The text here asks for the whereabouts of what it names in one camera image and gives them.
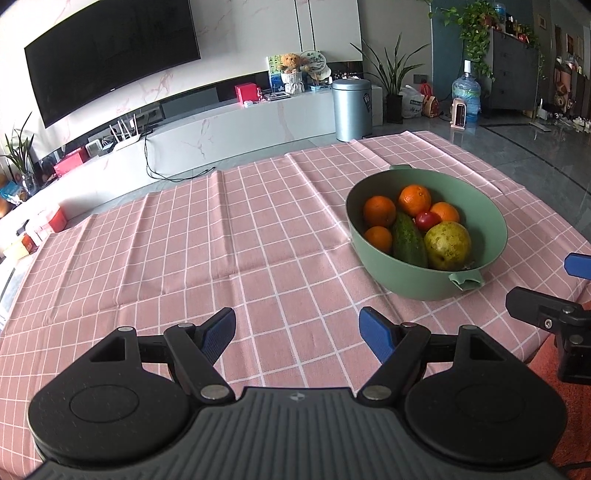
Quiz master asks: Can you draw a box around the yellow pear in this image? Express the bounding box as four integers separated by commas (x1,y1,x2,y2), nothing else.
424,222,472,271

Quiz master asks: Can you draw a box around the orange red bag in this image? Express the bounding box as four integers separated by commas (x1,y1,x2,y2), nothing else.
421,83,439,116

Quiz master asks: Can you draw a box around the green cucumber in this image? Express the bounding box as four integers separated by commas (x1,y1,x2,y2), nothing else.
392,211,429,268

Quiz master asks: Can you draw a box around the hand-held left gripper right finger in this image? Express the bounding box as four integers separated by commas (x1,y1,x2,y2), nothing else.
358,306,505,401

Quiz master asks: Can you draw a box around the orange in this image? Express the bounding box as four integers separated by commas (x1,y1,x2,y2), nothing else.
365,226,393,254
363,196,397,228
398,184,432,216
430,202,461,223

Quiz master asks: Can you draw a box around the silver trash can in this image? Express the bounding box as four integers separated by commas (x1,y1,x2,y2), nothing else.
331,78,373,142

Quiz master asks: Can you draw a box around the orange rug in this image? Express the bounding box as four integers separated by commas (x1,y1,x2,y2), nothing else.
526,342,591,480

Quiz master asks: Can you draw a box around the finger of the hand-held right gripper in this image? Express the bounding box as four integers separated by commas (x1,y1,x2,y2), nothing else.
564,252,591,278
505,287,591,330

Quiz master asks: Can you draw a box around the blue water bottle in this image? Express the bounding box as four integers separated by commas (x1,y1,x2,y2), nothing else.
451,60,482,124

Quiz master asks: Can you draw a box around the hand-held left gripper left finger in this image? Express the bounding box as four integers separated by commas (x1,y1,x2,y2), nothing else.
89,307,237,401

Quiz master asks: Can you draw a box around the black television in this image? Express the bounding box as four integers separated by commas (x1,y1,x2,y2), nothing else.
24,0,201,129

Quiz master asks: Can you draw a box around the round painted fan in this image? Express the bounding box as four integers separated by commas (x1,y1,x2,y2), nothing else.
300,51,332,86

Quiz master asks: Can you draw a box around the green bowl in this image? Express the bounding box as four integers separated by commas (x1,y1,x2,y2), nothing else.
345,165,509,302

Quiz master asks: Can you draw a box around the black cable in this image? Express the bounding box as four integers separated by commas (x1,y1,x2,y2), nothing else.
144,129,218,180

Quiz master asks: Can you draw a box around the white router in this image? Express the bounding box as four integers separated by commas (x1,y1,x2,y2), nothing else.
110,117,141,152

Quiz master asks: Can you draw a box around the flat red box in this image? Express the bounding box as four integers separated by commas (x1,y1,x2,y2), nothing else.
54,154,88,177

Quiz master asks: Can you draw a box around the white marble tv cabinet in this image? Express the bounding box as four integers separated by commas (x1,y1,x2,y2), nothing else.
0,83,384,222

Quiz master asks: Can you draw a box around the red storage box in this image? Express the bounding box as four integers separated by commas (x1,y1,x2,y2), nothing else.
25,205,68,241

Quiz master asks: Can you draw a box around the white plastic bag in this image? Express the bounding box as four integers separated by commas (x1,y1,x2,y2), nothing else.
399,85,426,119

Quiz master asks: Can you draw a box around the pink checked tablecloth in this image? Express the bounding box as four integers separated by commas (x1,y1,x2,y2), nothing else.
0,130,591,467

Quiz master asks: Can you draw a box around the painted picture card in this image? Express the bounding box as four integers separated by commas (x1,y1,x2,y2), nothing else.
267,54,289,93

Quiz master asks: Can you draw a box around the dark grey cabinet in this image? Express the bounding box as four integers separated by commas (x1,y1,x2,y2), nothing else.
489,28,543,112

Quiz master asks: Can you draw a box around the trailing green plant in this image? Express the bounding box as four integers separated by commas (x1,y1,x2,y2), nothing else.
429,0,499,79

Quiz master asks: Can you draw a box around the tall potted plant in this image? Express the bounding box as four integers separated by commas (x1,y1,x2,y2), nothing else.
351,32,430,124

